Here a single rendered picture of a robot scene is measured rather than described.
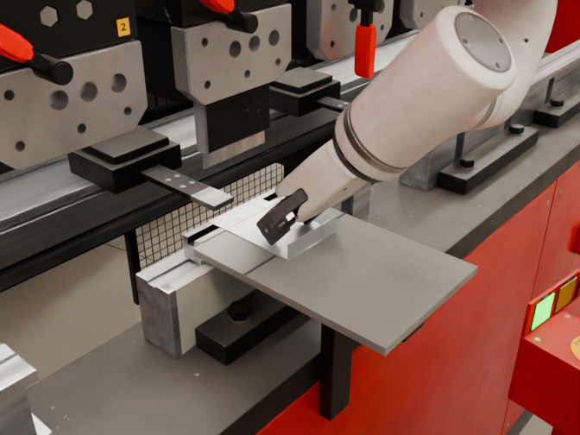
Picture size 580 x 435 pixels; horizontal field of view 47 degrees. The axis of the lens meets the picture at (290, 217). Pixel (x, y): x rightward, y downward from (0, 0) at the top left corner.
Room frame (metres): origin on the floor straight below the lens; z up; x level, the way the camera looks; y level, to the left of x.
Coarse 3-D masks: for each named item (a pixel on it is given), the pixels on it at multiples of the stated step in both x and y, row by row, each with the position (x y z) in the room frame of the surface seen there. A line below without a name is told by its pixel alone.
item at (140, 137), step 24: (96, 144) 0.86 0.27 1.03; (120, 144) 0.86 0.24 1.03; (144, 144) 0.86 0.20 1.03; (168, 144) 0.89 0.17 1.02; (72, 168) 0.87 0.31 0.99; (96, 168) 0.83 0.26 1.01; (120, 168) 0.81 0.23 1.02; (144, 168) 0.84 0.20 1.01; (168, 168) 0.85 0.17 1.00; (192, 192) 0.77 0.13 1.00; (216, 192) 0.77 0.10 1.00
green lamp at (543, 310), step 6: (552, 294) 0.79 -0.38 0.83; (546, 300) 0.78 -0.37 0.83; (552, 300) 0.79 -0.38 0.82; (540, 306) 0.77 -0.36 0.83; (546, 306) 0.78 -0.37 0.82; (540, 312) 0.77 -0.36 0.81; (546, 312) 0.78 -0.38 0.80; (534, 318) 0.76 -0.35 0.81; (540, 318) 0.77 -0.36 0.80; (546, 318) 0.78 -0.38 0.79; (534, 324) 0.76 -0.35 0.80
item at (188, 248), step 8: (272, 192) 0.78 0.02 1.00; (208, 224) 0.70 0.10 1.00; (192, 232) 0.68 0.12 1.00; (200, 232) 0.68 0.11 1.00; (208, 232) 0.69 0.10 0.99; (184, 240) 0.67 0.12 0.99; (192, 240) 0.68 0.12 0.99; (184, 248) 0.67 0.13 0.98; (192, 248) 0.66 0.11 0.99; (192, 256) 0.66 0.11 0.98; (200, 264) 0.66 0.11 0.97
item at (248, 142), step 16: (240, 96) 0.72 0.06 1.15; (256, 96) 0.74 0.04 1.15; (208, 112) 0.68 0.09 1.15; (224, 112) 0.70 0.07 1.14; (240, 112) 0.72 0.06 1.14; (256, 112) 0.74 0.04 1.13; (208, 128) 0.68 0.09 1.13; (224, 128) 0.70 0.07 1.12; (240, 128) 0.72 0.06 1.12; (256, 128) 0.74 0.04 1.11; (208, 144) 0.68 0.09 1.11; (224, 144) 0.70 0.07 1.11; (240, 144) 0.73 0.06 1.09; (256, 144) 0.75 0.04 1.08; (208, 160) 0.69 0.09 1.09; (224, 160) 0.71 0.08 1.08
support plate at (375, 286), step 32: (352, 224) 0.70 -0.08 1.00; (224, 256) 0.63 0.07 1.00; (256, 256) 0.63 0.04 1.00; (320, 256) 0.63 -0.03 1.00; (352, 256) 0.63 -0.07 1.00; (384, 256) 0.63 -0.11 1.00; (416, 256) 0.63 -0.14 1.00; (448, 256) 0.63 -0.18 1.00; (288, 288) 0.57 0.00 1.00; (320, 288) 0.57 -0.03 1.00; (352, 288) 0.57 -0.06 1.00; (384, 288) 0.57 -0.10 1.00; (416, 288) 0.57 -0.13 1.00; (448, 288) 0.57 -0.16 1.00; (320, 320) 0.52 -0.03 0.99; (352, 320) 0.51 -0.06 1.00; (384, 320) 0.51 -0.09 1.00; (416, 320) 0.51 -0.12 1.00; (384, 352) 0.47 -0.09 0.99
